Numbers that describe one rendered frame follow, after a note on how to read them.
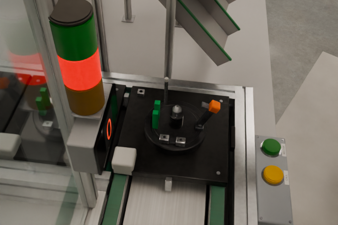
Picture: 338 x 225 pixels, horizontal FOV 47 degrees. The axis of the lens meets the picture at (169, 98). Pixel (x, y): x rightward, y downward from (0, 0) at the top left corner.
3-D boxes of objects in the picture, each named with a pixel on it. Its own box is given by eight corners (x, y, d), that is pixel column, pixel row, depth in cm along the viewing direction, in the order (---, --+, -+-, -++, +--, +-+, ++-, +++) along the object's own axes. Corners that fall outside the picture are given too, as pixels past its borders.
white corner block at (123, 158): (137, 158, 85) (136, 147, 82) (133, 176, 82) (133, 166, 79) (115, 155, 85) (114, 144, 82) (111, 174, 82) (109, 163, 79)
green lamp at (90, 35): (102, 36, 48) (98, 3, 45) (92, 64, 45) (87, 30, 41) (62, 32, 49) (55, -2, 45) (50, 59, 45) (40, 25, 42)
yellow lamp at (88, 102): (108, 91, 56) (105, 66, 52) (100, 118, 53) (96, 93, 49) (74, 87, 56) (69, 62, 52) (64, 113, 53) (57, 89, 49)
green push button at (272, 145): (278, 144, 89) (280, 138, 87) (279, 158, 86) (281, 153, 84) (260, 142, 89) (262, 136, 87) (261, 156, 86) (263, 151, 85)
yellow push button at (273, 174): (280, 171, 84) (282, 165, 82) (281, 187, 81) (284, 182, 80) (261, 168, 84) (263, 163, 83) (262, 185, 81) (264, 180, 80)
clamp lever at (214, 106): (203, 121, 86) (221, 102, 81) (203, 128, 85) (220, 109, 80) (189, 116, 86) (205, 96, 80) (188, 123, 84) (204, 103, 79)
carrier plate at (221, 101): (228, 101, 97) (229, 95, 95) (226, 187, 81) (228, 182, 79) (132, 90, 98) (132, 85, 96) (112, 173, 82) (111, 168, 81)
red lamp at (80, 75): (105, 65, 52) (102, 36, 48) (96, 93, 49) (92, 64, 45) (68, 61, 52) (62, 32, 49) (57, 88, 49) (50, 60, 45)
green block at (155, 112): (158, 124, 86) (158, 110, 82) (157, 129, 85) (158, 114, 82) (153, 124, 86) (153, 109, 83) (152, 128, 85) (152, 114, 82)
